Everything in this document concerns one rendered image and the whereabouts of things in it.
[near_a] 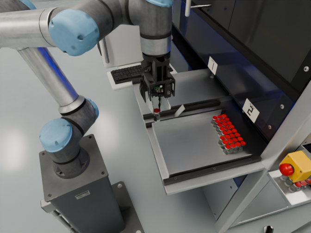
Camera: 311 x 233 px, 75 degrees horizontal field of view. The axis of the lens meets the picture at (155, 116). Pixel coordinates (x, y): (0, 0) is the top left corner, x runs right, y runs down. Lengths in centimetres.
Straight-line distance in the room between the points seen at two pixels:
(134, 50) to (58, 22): 109
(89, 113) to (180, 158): 42
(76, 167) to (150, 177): 97
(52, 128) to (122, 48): 79
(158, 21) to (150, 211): 142
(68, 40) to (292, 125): 66
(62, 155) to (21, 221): 112
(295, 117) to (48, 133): 82
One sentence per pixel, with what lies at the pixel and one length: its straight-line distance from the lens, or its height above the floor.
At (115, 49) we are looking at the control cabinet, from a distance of 143.
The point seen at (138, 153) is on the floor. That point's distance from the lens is 192.
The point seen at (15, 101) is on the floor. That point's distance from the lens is 288.
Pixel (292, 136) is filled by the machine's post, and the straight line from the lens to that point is 77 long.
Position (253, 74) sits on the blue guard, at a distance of 86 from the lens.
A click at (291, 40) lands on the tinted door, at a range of 74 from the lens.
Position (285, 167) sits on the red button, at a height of 101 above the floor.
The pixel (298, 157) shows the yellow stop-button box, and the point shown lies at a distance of 80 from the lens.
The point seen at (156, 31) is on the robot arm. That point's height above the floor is 140.
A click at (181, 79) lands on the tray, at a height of 88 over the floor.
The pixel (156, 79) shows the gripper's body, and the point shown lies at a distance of 52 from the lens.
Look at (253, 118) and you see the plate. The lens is 89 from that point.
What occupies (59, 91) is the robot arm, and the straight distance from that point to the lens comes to 84.
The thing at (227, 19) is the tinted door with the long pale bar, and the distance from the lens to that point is 100.
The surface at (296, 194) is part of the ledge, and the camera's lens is 92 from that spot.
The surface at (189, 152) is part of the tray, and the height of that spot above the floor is 88.
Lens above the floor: 159
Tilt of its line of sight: 46 degrees down
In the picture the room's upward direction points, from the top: straight up
